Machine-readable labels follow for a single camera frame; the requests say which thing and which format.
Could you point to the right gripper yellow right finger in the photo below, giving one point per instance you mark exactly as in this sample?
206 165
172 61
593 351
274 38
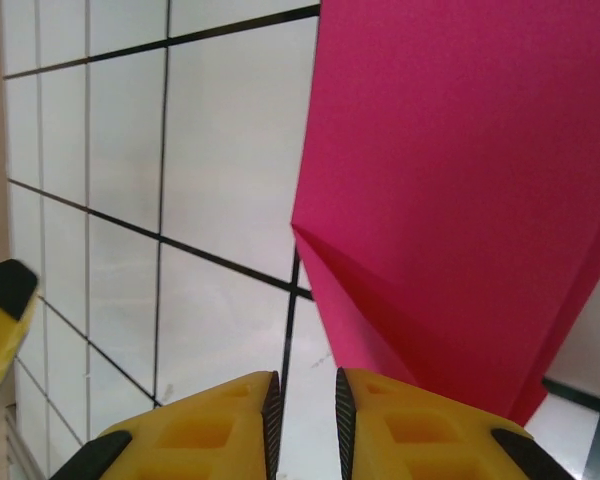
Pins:
420 445

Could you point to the pink square paper sheet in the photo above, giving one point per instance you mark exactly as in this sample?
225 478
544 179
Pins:
455 175

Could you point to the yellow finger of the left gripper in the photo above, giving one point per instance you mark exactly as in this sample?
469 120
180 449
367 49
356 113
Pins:
2 325

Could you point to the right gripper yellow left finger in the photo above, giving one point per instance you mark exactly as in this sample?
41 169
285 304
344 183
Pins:
200 440

